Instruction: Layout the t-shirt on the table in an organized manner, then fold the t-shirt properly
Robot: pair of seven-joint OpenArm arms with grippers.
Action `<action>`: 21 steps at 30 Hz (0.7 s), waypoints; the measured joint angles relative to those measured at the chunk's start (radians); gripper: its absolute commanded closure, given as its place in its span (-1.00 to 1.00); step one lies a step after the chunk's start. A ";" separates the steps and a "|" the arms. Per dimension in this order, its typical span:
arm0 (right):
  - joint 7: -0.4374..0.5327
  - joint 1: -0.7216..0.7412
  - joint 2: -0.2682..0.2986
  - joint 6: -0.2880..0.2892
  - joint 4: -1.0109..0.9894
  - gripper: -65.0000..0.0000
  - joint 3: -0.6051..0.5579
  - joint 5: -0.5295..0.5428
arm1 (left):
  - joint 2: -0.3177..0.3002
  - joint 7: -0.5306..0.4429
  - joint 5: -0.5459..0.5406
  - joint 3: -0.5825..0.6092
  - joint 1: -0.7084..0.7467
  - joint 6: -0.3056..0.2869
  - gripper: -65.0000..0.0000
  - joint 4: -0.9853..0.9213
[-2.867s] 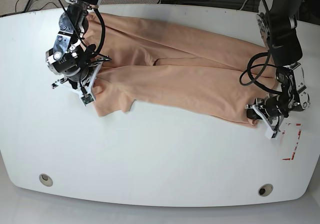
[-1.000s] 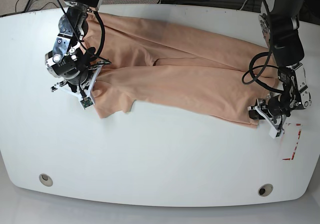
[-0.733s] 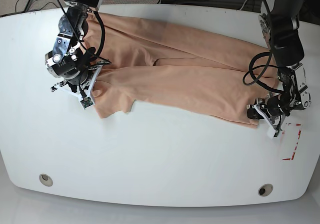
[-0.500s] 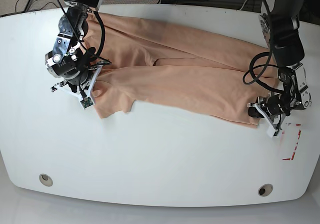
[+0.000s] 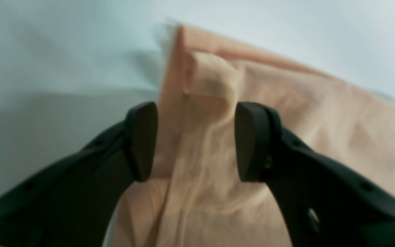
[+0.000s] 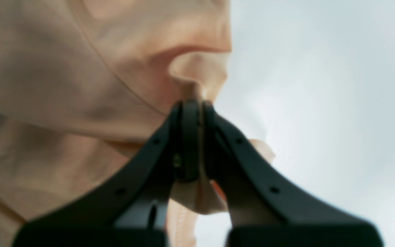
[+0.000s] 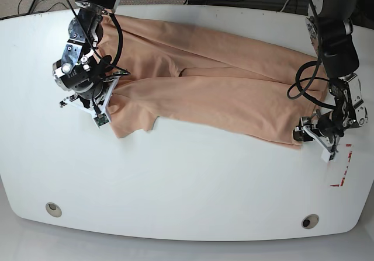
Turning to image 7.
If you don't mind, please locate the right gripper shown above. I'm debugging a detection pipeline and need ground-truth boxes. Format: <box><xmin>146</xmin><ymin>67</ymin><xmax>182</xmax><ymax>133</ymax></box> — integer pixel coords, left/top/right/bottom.
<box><xmin>59</xmin><ymin>70</ymin><xmax>130</xmax><ymax>118</ymax></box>

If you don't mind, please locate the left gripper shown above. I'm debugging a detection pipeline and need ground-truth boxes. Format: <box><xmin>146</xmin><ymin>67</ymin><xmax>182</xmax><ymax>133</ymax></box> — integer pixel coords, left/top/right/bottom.
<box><xmin>293</xmin><ymin>110</ymin><xmax>344</xmax><ymax>151</ymax></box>

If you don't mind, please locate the peach t-shirt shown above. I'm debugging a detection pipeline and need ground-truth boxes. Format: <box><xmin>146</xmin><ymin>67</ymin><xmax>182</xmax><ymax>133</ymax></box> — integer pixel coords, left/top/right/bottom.
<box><xmin>98</xmin><ymin>16</ymin><xmax>316</xmax><ymax>148</ymax></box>

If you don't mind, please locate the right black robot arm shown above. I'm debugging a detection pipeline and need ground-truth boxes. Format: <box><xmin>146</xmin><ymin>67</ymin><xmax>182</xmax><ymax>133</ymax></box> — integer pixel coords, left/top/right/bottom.
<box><xmin>53</xmin><ymin>0</ymin><xmax>129</xmax><ymax>127</ymax></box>

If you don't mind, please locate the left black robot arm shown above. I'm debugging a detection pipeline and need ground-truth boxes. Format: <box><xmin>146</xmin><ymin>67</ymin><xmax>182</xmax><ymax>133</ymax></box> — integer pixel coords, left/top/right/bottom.
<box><xmin>288</xmin><ymin>0</ymin><xmax>368</xmax><ymax>162</ymax></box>

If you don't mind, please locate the red tape rectangle marking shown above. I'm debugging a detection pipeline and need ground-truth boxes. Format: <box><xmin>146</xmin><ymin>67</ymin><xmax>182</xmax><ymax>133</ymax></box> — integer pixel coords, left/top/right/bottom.
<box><xmin>327</xmin><ymin>144</ymin><xmax>354</xmax><ymax>187</ymax></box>

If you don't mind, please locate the right table cable grommet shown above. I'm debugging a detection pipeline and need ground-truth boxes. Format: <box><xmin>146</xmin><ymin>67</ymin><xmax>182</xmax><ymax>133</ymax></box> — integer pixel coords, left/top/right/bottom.
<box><xmin>302</xmin><ymin>214</ymin><xmax>319</xmax><ymax>229</ymax></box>

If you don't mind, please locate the table cable grommet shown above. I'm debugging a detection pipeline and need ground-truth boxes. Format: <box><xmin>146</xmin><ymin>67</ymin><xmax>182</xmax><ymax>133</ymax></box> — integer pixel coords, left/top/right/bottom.
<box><xmin>302</xmin><ymin>214</ymin><xmax>319</xmax><ymax>229</ymax></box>
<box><xmin>46</xmin><ymin>203</ymin><xmax>62</xmax><ymax>218</ymax></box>

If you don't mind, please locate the left table cable grommet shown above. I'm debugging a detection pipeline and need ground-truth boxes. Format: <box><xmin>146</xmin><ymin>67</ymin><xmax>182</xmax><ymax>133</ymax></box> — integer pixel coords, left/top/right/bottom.
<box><xmin>46</xmin><ymin>203</ymin><xmax>62</xmax><ymax>218</ymax></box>

